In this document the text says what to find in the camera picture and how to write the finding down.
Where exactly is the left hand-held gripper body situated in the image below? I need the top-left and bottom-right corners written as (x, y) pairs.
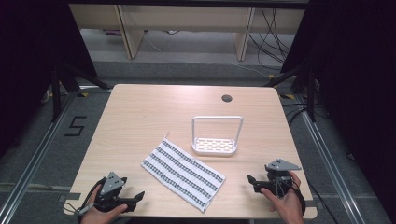
top-left (92, 171), bottom-right (138, 215)

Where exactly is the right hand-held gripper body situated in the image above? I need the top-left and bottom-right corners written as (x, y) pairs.
top-left (252, 158), bottom-right (303, 199)

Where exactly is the white striped towel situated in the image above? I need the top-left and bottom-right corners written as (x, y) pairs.
top-left (140, 138), bottom-right (226, 214)

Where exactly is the white plastic rack with handle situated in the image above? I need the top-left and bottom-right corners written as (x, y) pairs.
top-left (191, 115), bottom-right (244, 158)

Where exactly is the person's right hand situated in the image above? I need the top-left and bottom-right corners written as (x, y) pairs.
top-left (260, 170), bottom-right (306, 224)

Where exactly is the person's left hand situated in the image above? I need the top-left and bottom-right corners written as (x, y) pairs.
top-left (79, 184), bottom-right (129, 224)

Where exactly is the black metal stand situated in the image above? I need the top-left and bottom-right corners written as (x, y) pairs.
top-left (263, 61), bottom-right (318, 123)
top-left (50, 61), bottom-right (114, 123)

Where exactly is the black curtain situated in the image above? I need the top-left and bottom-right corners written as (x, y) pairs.
top-left (279, 0), bottom-right (396, 218)
top-left (0, 0), bottom-right (98, 158)

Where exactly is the beige wooden bench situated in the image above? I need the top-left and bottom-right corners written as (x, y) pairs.
top-left (68, 3), bottom-right (306, 63)

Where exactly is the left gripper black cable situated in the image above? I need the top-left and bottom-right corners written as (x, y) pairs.
top-left (63, 176), bottom-right (108, 217)

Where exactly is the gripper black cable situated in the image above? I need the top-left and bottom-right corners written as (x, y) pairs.
top-left (63, 176), bottom-right (108, 217)
top-left (290, 178), bottom-right (340, 224)

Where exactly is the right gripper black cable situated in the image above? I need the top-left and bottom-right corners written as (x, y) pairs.
top-left (290, 178), bottom-right (340, 224)

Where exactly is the aluminium floor rail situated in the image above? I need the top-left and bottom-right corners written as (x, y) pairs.
top-left (294, 92), bottom-right (368, 224)
top-left (0, 92), bottom-right (78, 224)

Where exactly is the black cable bundle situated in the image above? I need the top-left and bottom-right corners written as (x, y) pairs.
top-left (247, 7), bottom-right (297, 70)

